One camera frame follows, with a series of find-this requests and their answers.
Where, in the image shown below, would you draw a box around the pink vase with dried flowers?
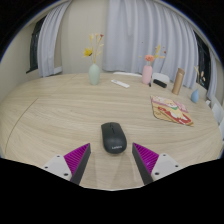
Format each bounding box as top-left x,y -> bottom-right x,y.
138,44 -> 167,86

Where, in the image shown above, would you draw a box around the blue vase with dried flowers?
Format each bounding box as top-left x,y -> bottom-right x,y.
190,65 -> 205,104

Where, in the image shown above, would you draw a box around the green vase with yellow flowers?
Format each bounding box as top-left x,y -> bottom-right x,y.
82,32 -> 105,86

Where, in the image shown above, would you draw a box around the white remote control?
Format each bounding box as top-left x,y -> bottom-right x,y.
110,79 -> 131,89

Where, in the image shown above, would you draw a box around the white chair with low backrest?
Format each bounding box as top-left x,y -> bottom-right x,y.
112,71 -> 143,78

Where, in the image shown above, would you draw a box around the wide white curtain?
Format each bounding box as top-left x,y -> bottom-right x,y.
102,0 -> 198,89

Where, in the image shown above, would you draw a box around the printed cartoon mouse pad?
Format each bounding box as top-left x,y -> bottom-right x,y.
150,95 -> 195,127

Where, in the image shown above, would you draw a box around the narrow white curtain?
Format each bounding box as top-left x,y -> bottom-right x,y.
37,0 -> 73,78
206,49 -> 219,101

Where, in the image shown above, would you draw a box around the black computer mouse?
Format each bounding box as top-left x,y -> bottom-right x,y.
100,121 -> 128,155

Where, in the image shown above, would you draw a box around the white chairs with blue seats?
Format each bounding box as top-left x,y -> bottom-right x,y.
209,95 -> 224,136

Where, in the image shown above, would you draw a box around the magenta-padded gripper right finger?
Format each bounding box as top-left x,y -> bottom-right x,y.
131,142 -> 183,186

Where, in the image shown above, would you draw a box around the dark window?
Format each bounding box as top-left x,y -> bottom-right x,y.
194,31 -> 212,91
26,16 -> 46,74

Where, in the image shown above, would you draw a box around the black rectangular case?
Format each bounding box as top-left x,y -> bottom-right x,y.
152,79 -> 168,89

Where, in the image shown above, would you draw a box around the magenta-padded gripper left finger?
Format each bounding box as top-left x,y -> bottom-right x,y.
42,142 -> 92,186

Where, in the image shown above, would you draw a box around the tan insulated bottle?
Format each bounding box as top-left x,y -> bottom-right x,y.
171,67 -> 186,96

